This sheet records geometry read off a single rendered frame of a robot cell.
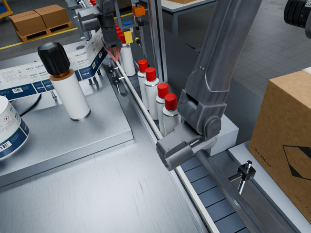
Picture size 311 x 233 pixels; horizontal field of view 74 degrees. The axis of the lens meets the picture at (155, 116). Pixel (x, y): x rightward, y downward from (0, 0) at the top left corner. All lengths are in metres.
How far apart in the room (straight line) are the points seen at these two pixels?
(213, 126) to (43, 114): 0.78
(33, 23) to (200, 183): 4.90
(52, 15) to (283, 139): 5.04
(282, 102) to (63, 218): 0.66
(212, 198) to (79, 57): 0.79
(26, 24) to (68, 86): 4.42
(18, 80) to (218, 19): 0.89
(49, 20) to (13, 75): 4.25
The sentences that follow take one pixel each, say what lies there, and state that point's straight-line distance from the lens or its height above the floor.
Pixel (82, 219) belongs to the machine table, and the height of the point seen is 0.83.
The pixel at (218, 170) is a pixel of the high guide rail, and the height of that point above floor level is 0.96.
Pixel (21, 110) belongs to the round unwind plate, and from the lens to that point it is 1.08.
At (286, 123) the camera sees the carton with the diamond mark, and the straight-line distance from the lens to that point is 0.57.
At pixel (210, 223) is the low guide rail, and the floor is 0.92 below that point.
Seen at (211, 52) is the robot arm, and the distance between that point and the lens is 0.35.
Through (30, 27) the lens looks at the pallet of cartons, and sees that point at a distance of 5.21.
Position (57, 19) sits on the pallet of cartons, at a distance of 5.30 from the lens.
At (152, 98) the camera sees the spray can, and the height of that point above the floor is 0.99.
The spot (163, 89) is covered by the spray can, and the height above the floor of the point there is 1.08.
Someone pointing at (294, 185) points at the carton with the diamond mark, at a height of 0.91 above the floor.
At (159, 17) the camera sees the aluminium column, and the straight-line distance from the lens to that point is 0.94.
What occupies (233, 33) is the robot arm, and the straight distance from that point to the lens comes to 0.34.
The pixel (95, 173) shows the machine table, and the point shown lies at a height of 0.83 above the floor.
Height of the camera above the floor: 1.41
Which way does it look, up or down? 42 degrees down
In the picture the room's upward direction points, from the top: 8 degrees counter-clockwise
